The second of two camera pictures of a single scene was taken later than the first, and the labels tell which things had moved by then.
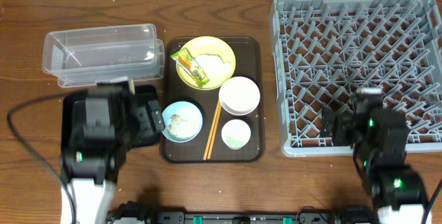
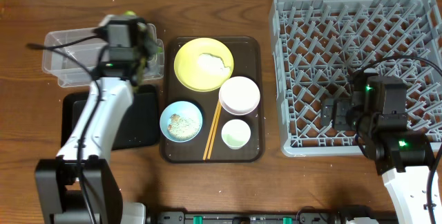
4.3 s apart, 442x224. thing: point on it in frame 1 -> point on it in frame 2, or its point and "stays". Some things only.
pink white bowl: [239, 95] stays
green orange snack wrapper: [191, 66] -> [145, 46]
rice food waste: [181, 129] stays
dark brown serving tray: [215, 100] stays
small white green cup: [235, 134] stays
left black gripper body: [121, 134] -> [132, 60]
